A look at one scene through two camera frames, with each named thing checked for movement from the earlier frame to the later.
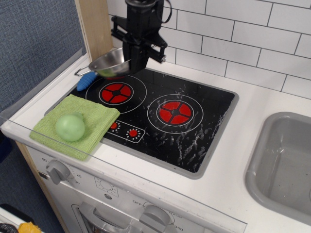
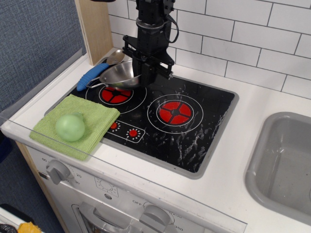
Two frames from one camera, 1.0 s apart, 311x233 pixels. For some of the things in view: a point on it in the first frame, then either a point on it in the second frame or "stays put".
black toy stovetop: x=170 y=121 stays put
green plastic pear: x=71 y=127 stays put
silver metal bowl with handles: x=110 y=64 → x=120 y=75
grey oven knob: x=155 y=217 stays put
